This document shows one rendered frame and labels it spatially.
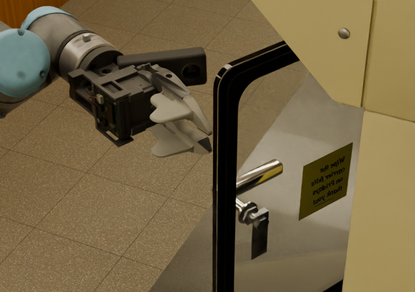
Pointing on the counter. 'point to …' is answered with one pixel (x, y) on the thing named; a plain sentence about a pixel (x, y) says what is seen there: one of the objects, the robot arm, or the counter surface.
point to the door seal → (231, 115)
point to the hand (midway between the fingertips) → (208, 134)
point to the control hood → (324, 29)
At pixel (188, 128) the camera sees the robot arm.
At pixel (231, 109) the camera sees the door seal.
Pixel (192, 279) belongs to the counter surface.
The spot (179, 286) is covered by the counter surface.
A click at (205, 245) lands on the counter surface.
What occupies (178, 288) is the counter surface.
